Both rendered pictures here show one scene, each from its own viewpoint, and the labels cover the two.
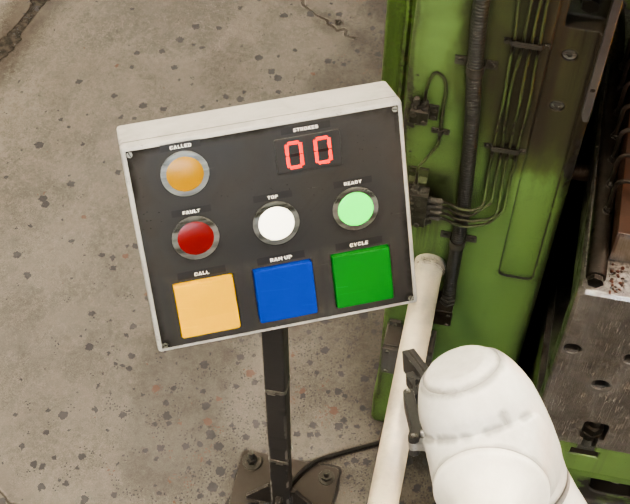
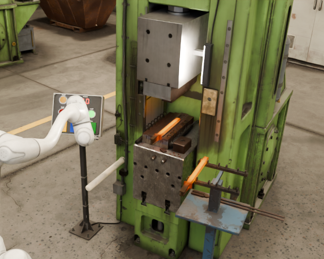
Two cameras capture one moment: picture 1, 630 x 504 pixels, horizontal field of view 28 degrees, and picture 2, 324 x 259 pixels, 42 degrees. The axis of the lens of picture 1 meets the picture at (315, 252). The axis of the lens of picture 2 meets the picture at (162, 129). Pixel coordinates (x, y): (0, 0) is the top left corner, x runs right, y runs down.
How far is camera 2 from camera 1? 1.88 m
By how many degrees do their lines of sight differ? 31
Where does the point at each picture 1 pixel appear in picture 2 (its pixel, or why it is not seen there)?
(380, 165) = (97, 106)
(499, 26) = (127, 93)
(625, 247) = (144, 138)
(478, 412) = (72, 99)
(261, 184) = not seen: hidden behind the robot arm
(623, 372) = (145, 171)
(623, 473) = (152, 213)
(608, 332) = (140, 158)
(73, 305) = (61, 187)
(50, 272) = (60, 181)
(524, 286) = not seen: hidden behind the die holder
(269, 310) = (71, 129)
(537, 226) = not seen: hidden behind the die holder
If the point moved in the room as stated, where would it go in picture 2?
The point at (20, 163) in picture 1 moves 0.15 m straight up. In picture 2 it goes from (65, 163) to (64, 150)
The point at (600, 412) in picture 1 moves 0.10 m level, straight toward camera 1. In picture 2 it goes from (143, 187) to (133, 193)
